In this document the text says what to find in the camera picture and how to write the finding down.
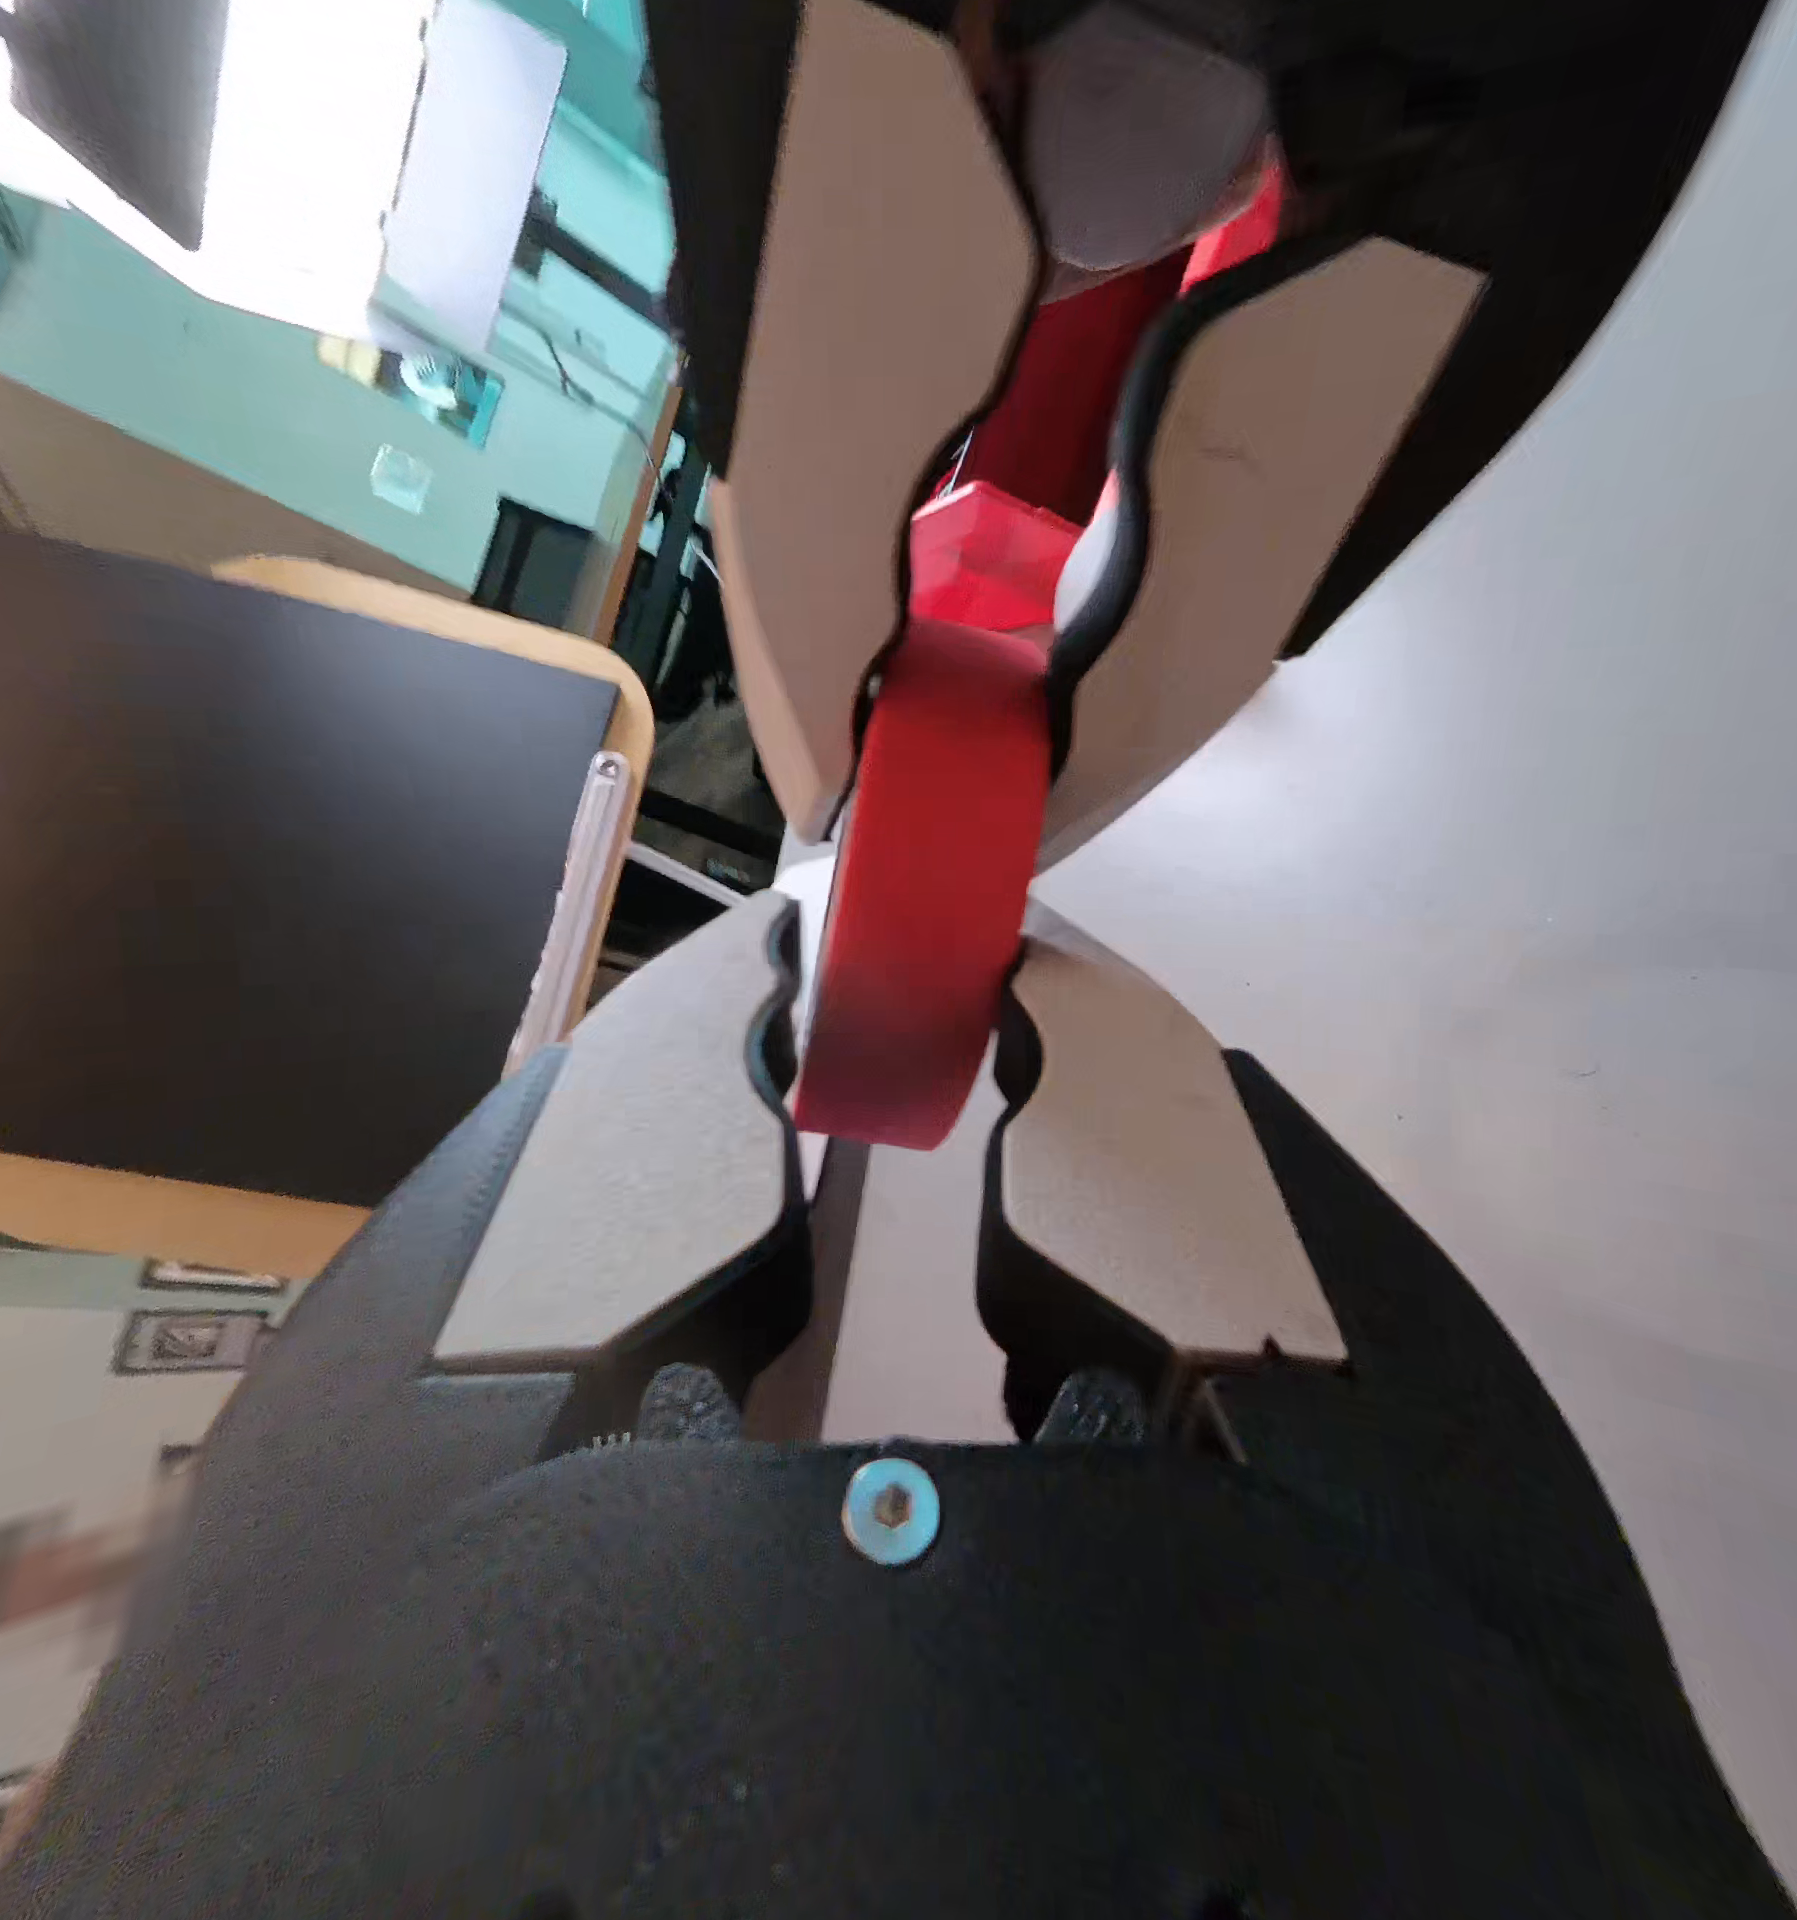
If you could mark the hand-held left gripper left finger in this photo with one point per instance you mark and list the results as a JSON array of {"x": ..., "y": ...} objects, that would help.
[{"x": 646, "y": 1169}]

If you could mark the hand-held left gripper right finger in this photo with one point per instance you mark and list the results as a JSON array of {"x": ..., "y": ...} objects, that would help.
[{"x": 1151, "y": 1183}]

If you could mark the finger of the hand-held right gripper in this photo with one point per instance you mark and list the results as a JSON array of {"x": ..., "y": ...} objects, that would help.
[
  {"x": 1257, "y": 495},
  {"x": 863, "y": 376}
]

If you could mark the red plastic bin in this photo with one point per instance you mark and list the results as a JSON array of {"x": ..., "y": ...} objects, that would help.
[{"x": 1021, "y": 559}]

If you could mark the red tape roll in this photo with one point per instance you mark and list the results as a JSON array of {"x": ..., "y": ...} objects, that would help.
[{"x": 933, "y": 903}]

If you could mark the wooden board with black sheet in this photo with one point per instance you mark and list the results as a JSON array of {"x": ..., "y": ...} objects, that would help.
[{"x": 237, "y": 871}]

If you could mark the studio light panel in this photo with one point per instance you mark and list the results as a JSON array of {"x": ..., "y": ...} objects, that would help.
[{"x": 298, "y": 149}]

